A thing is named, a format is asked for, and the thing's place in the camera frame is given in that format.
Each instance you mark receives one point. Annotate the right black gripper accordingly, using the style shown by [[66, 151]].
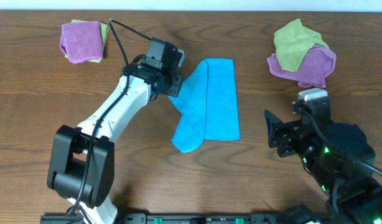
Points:
[[285, 133]]

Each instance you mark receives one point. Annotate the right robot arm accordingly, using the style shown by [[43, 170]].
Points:
[[336, 155]]

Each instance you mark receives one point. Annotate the blue microfiber cloth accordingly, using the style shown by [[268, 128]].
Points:
[[208, 105]]

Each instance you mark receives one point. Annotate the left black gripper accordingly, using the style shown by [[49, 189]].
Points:
[[175, 89]]

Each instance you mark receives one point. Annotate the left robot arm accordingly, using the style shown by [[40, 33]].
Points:
[[81, 167]]

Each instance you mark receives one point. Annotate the crumpled purple cloth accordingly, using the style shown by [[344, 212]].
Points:
[[318, 63]]

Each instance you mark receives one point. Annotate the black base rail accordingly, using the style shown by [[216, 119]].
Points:
[[184, 219]]

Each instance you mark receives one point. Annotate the crumpled green cloth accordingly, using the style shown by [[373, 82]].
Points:
[[292, 42]]

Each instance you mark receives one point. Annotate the folded purple cloth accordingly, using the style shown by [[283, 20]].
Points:
[[82, 42]]

